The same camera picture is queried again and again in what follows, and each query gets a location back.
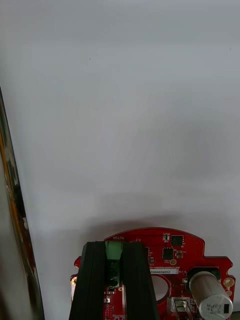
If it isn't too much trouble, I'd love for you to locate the white sheet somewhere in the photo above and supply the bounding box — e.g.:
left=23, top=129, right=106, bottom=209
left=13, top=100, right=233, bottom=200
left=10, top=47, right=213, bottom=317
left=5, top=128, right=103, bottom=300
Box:
left=0, top=0, right=240, bottom=320

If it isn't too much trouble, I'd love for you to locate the steel tray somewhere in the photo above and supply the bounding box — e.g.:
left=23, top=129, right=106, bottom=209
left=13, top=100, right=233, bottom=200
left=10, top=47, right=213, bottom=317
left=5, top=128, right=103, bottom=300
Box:
left=0, top=84, right=46, bottom=320

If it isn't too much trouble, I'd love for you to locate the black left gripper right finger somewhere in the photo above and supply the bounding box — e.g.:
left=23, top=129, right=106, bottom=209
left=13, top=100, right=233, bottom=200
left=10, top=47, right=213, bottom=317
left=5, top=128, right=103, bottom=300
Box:
left=120, top=240, right=161, bottom=320

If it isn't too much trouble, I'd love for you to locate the round red circuit board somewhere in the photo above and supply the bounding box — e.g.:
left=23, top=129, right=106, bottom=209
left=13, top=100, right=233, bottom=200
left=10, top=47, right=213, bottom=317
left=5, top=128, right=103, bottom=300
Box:
left=69, top=226, right=236, bottom=320

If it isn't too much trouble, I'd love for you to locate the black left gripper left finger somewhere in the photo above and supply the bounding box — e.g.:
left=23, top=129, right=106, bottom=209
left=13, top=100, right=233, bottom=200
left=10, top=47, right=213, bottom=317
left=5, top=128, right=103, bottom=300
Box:
left=68, top=241, right=107, bottom=320

